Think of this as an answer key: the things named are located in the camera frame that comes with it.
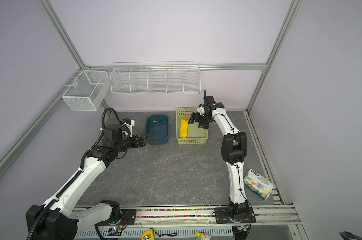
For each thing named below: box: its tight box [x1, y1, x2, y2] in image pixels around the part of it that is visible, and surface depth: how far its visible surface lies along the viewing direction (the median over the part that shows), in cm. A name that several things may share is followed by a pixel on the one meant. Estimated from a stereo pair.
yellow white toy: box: [195, 231, 212, 240], surface depth 68 cm
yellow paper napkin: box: [180, 118, 189, 139], surface depth 110 cm
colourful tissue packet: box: [243, 168, 275, 201], surface depth 80 cm
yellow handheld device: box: [141, 228, 155, 240], surface depth 70 cm
